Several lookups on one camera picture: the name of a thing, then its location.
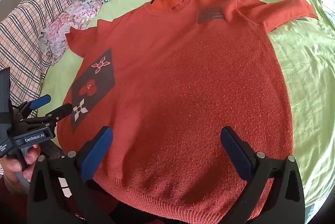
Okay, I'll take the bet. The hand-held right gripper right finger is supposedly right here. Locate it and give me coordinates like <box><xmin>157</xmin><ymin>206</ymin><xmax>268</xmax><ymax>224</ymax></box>
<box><xmin>220</xmin><ymin>127</ymin><xmax>305</xmax><ymax>224</ymax></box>

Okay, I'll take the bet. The plaid checked blanket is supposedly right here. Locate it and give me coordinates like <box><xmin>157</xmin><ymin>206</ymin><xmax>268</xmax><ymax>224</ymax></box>
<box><xmin>0</xmin><ymin>0</ymin><xmax>82</xmax><ymax>105</ymax></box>

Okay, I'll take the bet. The person's left hand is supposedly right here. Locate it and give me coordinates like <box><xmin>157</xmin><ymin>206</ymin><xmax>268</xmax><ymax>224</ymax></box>
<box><xmin>0</xmin><ymin>145</ymin><xmax>41</xmax><ymax>189</ymax></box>

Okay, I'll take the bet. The pink floral ruffled pillow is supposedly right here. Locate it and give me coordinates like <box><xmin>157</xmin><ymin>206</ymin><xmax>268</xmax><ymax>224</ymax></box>
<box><xmin>38</xmin><ymin>0</ymin><xmax>102</xmax><ymax>67</ymax></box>

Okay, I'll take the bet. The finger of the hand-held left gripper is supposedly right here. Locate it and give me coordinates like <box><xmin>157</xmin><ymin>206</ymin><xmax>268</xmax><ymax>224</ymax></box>
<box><xmin>26</xmin><ymin>103</ymin><xmax>74</xmax><ymax>128</ymax></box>
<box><xmin>19</xmin><ymin>95</ymin><xmax>52</xmax><ymax>118</ymax></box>

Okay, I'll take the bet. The light green bed sheet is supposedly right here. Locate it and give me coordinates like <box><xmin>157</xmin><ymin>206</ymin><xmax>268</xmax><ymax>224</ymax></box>
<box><xmin>40</xmin><ymin>0</ymin><xmax>335</xmax><ymax>214</ymax></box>

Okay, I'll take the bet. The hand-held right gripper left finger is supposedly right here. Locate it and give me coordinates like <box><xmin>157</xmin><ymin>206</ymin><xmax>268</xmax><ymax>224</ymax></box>
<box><xmin>27</xmin><ymin>126</ymin><xmax>116</xmax><ymax>224</ymax></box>

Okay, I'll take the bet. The orange knit sweater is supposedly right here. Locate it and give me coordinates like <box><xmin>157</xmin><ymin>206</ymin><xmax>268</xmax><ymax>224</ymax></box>
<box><xmin>59</xmin><ymin>0</ymin><xmax>319</xmax><ymax>216</ymax></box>

